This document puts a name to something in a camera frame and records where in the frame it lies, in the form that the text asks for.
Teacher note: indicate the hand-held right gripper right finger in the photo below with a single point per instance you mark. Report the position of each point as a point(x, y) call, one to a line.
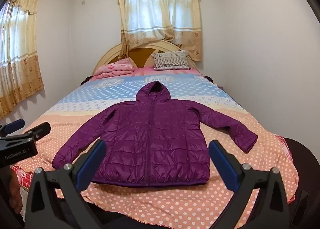
point(222, 166)

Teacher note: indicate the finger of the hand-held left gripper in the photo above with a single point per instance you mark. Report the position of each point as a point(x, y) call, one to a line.
point(13, 125)
point(40, 130)

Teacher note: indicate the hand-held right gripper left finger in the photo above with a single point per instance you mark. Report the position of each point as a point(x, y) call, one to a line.
point(91, 166)

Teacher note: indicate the purple hooded puffer jacket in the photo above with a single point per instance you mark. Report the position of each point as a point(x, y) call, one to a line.
point(155, 139)

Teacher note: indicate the person's left forearm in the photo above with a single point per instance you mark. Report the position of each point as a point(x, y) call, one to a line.
point(14, 189)

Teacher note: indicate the polka dot bedspread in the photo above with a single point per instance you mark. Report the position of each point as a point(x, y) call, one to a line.
point(175, 206)

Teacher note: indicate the dark cloth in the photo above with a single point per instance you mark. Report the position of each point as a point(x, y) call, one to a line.
point(208, 79)
point(86, 81)

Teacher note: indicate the narrow beige patterned curtain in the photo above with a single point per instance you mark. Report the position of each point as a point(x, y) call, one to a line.
point(20, 56)

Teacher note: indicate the dark round stool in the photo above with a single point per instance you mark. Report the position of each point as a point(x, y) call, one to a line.
point(305, 159)

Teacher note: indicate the pink folded quilt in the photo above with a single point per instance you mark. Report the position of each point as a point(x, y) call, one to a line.
point(115, 69)

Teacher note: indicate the striped floral pillow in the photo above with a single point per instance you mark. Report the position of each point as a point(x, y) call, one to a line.
point(171, 60)

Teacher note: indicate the cream wooden headboard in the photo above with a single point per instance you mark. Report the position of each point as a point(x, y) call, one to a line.
point(143, 55)

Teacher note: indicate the wide beige patterned curtain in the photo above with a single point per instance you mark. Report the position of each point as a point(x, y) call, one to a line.
point(160, 14)

